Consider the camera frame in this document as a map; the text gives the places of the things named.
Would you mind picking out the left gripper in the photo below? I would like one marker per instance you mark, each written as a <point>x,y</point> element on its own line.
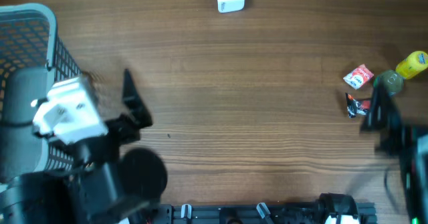
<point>122,125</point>

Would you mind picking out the yellow cylindrical bottle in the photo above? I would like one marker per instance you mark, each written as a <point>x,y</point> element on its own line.
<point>412,65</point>

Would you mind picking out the green labelled tin can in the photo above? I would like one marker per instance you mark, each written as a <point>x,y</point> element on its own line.
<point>392,81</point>

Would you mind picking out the grey plastic mesh basket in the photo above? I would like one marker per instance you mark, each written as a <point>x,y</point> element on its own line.
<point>33,58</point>

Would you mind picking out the black hex wrench package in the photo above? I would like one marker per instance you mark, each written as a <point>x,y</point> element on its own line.
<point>356,106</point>

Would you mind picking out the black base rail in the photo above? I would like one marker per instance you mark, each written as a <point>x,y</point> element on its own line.
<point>326,209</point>

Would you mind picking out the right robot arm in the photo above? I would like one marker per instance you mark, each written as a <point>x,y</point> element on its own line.
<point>406,141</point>

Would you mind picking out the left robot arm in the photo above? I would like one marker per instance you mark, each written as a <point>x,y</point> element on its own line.
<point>101,186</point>

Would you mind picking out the red white snack packet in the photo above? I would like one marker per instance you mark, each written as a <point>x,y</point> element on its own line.
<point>358,77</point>

